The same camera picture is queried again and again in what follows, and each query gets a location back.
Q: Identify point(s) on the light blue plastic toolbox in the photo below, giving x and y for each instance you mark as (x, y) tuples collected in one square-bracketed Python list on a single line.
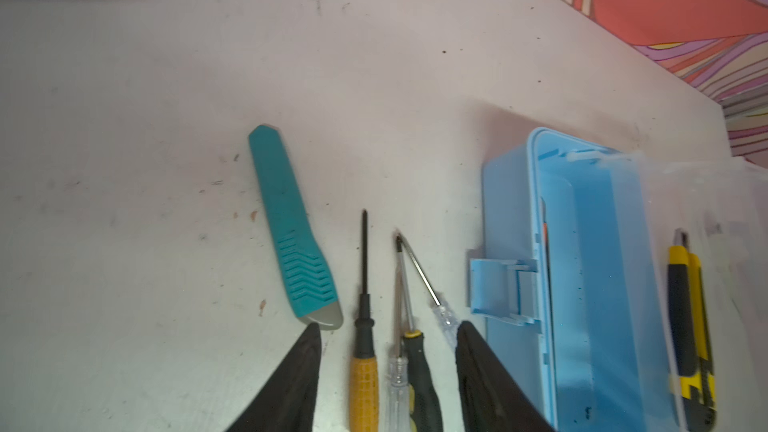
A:
[(580, 329)]

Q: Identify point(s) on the clear handled screwdriver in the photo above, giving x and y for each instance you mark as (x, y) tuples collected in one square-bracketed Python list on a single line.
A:
[(445, 316)]

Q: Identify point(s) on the yellow handled screwdriver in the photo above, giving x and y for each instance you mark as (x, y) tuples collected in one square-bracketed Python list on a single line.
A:
[(364, 388)]

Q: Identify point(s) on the black yellow screwdriver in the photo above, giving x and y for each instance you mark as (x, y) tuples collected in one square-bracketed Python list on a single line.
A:
[(424, 406)]

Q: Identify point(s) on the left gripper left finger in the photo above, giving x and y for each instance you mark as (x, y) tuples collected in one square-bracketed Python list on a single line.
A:
[(287, 400)]

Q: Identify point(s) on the clear toolbox lid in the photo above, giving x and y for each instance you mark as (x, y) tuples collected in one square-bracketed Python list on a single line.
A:
[(706, 226)]

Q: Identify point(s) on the yellow black utility knife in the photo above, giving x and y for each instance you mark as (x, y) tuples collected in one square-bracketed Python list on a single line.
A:
[(690, 332)]

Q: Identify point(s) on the teal utility knife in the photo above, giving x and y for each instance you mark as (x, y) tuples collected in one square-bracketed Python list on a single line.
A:
[(306, 275)]

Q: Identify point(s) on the orange handled hex key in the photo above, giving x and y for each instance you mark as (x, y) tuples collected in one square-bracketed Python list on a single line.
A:
[(545, 233)]

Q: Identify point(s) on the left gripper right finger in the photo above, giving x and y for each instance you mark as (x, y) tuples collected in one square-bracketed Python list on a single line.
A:
[(490, 398)]

